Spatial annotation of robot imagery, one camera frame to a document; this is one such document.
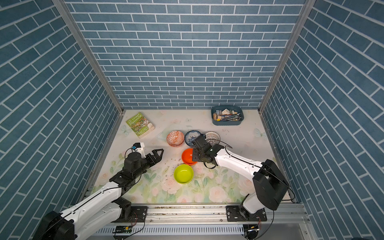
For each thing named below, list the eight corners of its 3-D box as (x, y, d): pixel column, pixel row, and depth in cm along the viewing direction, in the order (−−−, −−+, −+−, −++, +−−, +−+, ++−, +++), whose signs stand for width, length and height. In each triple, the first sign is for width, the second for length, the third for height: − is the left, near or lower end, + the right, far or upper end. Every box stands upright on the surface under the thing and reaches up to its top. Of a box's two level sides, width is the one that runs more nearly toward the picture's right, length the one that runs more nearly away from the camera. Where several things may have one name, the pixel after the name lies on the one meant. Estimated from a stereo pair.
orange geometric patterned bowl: (166, 148, 98) (165, 144, 94) (168, 134, 105) (167, 130, 102) (183, 148, 98) (182, 145, 94) (184, 134, 106) (184, 130, 102)
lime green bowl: (173, 184, 85) (172, 181, 82) (175, 167, 92) (174, 164, 88) (193, 184, 85) (193, 181, 82) (193, 167, 92) (193, 164, 88)
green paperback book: (126, 123, 114) (124, 120, 111) (141, 115, 120) (139, 111, 117) (140, 139, 105) (138, 136, 102) (155, 129, 111) (154, 125, 108)
